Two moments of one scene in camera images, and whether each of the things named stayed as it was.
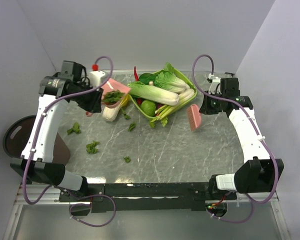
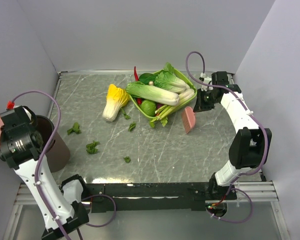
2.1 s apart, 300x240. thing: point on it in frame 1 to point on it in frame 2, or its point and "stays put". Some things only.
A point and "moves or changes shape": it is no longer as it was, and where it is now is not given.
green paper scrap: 131,126 stays put
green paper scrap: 75,128 stays put
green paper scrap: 91,147 stays put
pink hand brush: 194,116 moves or changes shape
